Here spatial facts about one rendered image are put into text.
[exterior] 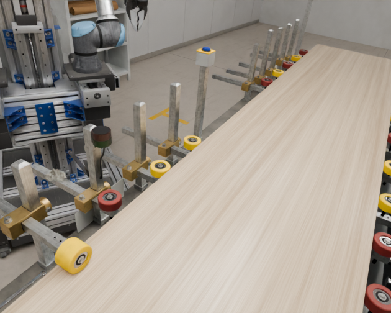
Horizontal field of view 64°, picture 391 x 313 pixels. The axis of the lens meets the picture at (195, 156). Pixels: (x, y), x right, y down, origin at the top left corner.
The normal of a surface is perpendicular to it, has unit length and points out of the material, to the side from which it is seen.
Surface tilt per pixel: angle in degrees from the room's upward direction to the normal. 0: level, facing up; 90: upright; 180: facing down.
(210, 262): 0
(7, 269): 0
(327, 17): 90
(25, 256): 0
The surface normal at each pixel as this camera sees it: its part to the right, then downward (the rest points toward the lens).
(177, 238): 0.08, -0.82
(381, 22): -0.54, 0.43
